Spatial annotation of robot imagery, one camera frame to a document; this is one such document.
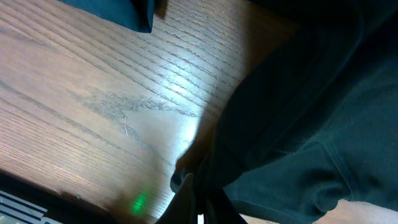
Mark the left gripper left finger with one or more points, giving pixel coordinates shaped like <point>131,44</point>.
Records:
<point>182,208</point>

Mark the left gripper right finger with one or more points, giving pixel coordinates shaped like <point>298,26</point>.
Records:
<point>219,210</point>

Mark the black Sydro t-shirt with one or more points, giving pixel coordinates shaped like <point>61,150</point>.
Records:
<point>314,123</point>

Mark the folded navy blue shorts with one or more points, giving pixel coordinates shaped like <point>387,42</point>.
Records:
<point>136,15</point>

